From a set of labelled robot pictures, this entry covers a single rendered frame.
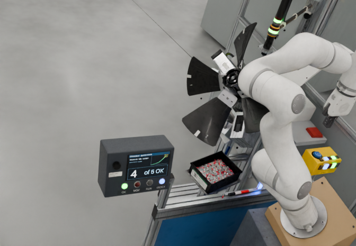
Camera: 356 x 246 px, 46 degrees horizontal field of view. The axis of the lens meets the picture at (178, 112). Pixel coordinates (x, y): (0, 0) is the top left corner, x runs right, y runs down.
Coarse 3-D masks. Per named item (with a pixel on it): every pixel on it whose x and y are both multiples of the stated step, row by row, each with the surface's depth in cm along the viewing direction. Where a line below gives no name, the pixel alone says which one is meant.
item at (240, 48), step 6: (252, 24) 227; (246, 30) 231; (252, 30) 224; (240, 36) 236; (246, 36) 227; (234, 42) 242; (240, 42) 233; (246, 42) 223; (240, 48) 231; (240, 54) 227; (240, 60) 223
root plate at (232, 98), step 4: (224, 92) 219; (228, 92) 219; (220, 96) 219; (224, 96) 219; (228, 96) 219; (232, 96) 219; (224, 100) 219; (228, 100) 219; (232, 100) 220; (236, 100) 220; (228, 104) 219; (232, 104) 220
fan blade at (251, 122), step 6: (246, 102) 207; (252, 102) 207; (258, 102) 208; (246, 108) 204; (252, 108) 203; (258, 108) 204; (264, 108) 205; (246, 114) 201; (252, 114) 201; (258, 114) 201; (264, 114) 201; (246, 120) 199; (252, 120) 198; (258, 120) 198; (246, 126) 197; (252, 126) 196; (258, 126) 196; (246, 132) 195; (252, 132) 194
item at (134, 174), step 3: (132, 168) 154; (135, 168) 154; (138, 168) 155; (129, 171) 154; (132, 171) 155; (135, 171) 155; (138, 171) 156; (129, 174) 155; (132, 174) 155; (135, 174) 156; (138, 174) 156; (129, 177) 155; (132, 177) 156; (135, 177) 156; (138, 177) 157
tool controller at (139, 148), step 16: (112, 144) 153; (128, 144) 155; (144, 144) 157; (160, 144) 158; (112, 160) 149; (128, 160) 152; (144, 160) 155; (160, 160) 158; (112, 176) 152; (144, 176) 158; (160, 176) 161; (112, 192) 155; (128, 192) 158
